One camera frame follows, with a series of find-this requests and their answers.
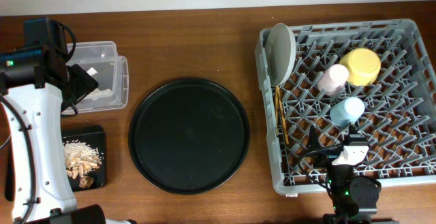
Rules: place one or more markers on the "pink cup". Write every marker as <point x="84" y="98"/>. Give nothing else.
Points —
<point x="334" y="79"/>

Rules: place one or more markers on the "clear plastic bin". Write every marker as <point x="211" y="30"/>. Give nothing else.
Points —
<point x="112" y="74"/>

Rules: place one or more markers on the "wooden chopstick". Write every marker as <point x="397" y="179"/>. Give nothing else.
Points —
<point x="276" y="103"/>
<point x="281" y="114"/>

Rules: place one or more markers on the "black round tray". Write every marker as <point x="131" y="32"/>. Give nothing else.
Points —
<point x="189" y="136"/>

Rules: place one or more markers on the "white napkin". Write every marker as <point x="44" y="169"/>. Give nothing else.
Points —
<point x="97" y="94"/>

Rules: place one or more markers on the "blue cup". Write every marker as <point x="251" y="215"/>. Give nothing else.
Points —
<point x="347" y="111"/>

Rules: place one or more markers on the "yellow bowl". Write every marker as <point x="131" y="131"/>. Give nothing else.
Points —
<point x="363" y="66"/>

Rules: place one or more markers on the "grey dishwasher rack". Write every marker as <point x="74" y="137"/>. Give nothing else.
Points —
<point x="399" y="117"/>

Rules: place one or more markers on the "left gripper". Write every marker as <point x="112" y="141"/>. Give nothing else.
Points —
<point x="85" y="84"/>

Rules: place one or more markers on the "grey plate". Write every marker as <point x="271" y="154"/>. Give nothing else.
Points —
<point x="280" y="51"/>

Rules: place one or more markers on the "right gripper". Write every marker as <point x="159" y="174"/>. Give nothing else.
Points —
<point x="323" y="158"/>

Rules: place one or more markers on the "black rectangular tray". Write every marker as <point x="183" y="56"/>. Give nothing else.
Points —
<point x="94" y="136"/>

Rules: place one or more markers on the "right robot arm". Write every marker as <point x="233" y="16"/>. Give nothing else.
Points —
<point x="354" y="198"/>

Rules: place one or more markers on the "food scraps pile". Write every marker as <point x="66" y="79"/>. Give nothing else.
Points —
<point x="81" y="160"/>

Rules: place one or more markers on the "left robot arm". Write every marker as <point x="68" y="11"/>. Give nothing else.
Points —
<point x="33" y="80"/>

